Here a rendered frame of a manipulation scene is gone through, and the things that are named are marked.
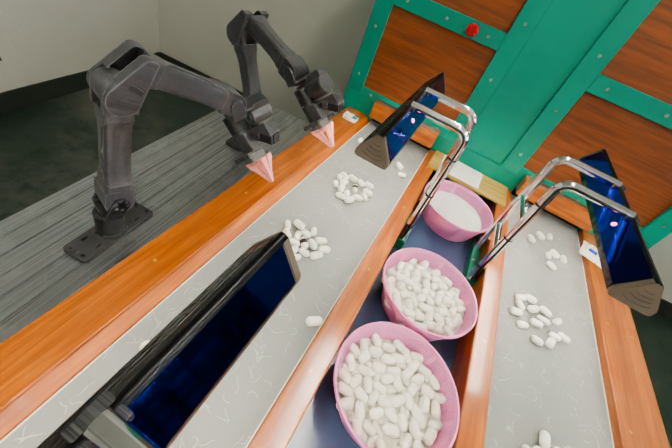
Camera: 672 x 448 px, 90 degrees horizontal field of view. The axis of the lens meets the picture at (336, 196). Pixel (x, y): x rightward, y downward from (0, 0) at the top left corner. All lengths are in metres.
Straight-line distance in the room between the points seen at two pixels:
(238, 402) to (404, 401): 0.33
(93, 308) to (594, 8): 1.52
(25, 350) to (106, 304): 0.12
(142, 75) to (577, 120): 1.34
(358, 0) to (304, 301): 1.88
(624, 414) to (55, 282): 1.31
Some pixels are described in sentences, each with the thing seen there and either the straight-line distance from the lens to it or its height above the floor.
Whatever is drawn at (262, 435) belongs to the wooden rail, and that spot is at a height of 0.76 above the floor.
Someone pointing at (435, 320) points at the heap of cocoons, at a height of 0.74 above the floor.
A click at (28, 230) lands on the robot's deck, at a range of 1.06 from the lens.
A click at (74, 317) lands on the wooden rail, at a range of 0.78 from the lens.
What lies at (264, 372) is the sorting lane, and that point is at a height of 0.74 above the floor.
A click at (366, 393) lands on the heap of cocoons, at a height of 0.72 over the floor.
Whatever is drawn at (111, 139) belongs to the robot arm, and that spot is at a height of 0.96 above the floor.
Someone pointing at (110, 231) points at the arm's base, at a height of 0.70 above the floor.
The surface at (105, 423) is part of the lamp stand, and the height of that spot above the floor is 1.12.
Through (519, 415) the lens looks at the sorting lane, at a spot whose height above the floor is 0.74.
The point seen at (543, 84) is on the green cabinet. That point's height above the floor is 1.17.
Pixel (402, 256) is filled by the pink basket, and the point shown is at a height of 0.75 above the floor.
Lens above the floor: 1.43
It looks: 39 degrees down
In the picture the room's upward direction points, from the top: 22 degrees clockwise
